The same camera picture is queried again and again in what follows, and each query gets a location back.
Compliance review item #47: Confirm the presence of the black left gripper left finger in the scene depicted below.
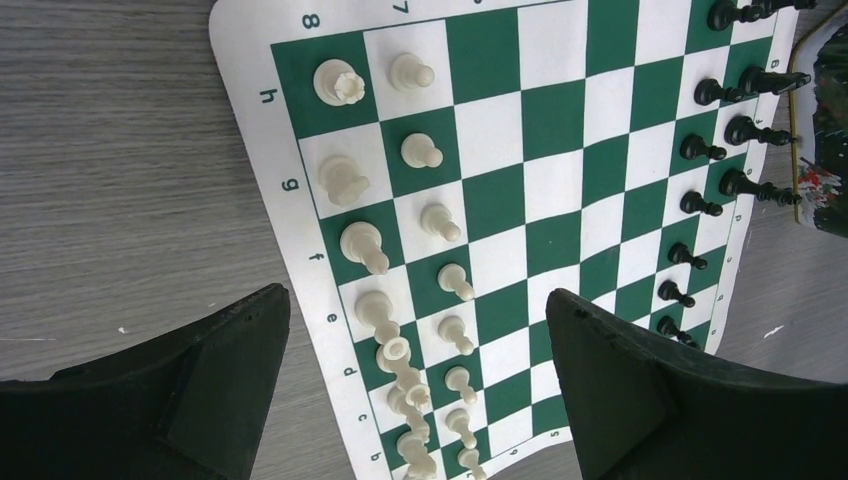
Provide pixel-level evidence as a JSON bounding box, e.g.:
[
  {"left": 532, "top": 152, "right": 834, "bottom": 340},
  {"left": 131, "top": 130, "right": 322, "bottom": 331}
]
[{"left": 1, "top": 283, "right": 291, "bottom": 479}]

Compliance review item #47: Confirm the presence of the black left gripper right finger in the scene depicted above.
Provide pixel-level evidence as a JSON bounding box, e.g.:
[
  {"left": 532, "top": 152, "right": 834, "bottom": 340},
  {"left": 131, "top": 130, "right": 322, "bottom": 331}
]
[{"left": 546, "top": 288, "right": 847, "bottom": 479}]

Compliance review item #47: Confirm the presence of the black chess pawn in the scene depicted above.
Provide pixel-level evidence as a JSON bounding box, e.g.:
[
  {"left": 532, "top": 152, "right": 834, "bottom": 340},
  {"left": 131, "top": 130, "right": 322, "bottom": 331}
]
[
  {"left": 693, "top": 78, "right": 746, "bottom": 106},
  {"left": 680, "top": 134, "right": 727, "bottom": 161},
  {"left": 668, "top": 242, "right": 708, "bottom": 270},
  {"left": 656, "top": 316, "right": 700, "bottom": 349},
  {"left": 706, "top": 0, "right": 765, "bottom": 31},
  {"left": 680, "top": 191, "right": 723, "bottom": 217},
  {"left": 657, "top": 280, "right": 696, "bottom": 308}
]

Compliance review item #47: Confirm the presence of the black chess king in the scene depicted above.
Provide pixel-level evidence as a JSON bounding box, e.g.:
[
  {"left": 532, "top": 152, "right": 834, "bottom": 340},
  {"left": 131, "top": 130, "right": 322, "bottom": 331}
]
[{"left": 718, "top": 169, "right": 802, "bottom": 206}]

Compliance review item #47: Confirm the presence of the green white chess mat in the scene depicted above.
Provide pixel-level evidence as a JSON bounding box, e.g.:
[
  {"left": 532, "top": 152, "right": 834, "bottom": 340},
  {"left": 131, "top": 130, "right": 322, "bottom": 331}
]
[{"left": 208, "top": 1, "right": 799, "bottom": 479}]

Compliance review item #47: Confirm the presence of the gold metal tin tray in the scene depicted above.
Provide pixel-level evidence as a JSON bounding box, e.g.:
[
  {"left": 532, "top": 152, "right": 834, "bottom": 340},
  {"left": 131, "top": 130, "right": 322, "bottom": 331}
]
[{"left": 789, "top": 3, "right": 847, "bottom": 238}]

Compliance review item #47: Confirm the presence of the black chess knight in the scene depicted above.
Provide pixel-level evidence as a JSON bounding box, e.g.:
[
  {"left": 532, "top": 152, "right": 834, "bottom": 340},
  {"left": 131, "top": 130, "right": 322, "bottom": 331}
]
[{"left": 738, "top": 66, "right": 812, "bottom": 95}]

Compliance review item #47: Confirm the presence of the white chess bishop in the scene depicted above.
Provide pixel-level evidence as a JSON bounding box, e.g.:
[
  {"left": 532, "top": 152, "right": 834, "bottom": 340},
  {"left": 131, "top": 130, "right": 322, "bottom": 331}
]
[{"left": 340, "top": 221, "right": 390, "bottom": 275}]

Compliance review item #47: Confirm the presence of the white chess knight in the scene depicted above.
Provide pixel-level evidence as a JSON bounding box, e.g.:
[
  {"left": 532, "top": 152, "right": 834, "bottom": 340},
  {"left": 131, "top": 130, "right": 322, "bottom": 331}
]
[{"left": 319, "top": 155, "right": 370, "bottom": 207}]

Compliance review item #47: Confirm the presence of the black chess bishop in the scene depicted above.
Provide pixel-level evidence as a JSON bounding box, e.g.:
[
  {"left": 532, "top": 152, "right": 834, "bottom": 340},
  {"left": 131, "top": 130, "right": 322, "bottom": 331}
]
[{"left": 724, "top": 115, "right": 798, "bottom": 146}]

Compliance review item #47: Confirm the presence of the white chess rook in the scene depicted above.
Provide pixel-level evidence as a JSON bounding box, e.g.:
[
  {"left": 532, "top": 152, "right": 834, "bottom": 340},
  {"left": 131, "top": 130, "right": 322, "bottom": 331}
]
[{"left": 313, "top": 59, "right": 365, "bottom": 107}]

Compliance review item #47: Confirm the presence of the black chess rook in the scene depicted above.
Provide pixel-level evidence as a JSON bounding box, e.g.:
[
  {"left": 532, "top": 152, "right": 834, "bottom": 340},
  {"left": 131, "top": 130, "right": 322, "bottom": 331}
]
[{"left": 752, "top": 0, "right": 818, "bottom": 19}]

